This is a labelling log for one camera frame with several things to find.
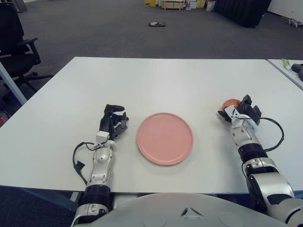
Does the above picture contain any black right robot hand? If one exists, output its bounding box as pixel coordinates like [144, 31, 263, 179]
[217, 94, 262, 125]

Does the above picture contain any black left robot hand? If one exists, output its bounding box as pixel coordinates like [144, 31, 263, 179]
[99, 103, 130, 142]

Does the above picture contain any red yellow apple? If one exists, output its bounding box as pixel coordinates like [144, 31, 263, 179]
[222, 98, 241, 112]

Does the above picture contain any pink round plate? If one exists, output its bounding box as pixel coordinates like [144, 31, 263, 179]
[136, 112, 194, 166]

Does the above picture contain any black cabinet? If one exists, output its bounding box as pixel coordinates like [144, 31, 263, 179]
[214, 0, 273, 28]

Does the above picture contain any grey robot dog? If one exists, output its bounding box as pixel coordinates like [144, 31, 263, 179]
[285, 18, 303, 28]

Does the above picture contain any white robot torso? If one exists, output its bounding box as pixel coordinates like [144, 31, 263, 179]
[89, 192, 292, 227]

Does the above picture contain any grey blue table leg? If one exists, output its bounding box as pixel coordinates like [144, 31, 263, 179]
[0, 62, 27, 105]

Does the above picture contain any small red item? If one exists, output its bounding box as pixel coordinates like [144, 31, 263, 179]
[0, 110, 10, 126]

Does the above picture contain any black office chair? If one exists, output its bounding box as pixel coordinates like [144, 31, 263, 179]
[0, 2, 54, 100]

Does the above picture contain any wooden crate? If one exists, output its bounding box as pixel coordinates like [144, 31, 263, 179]
[162, 0, 185, 10]

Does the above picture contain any grey bin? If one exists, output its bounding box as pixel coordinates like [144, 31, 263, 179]
[16, 0, 29, 12]

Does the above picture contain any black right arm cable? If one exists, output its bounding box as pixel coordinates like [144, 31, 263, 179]
[259, 117, 285, 152]

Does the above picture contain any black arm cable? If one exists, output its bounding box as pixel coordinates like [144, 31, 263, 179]
[259, 117, 285, 152]
[72, 141, 100, 186]

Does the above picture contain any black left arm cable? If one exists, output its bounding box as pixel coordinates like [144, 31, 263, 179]
[72, 141, 100, 186]

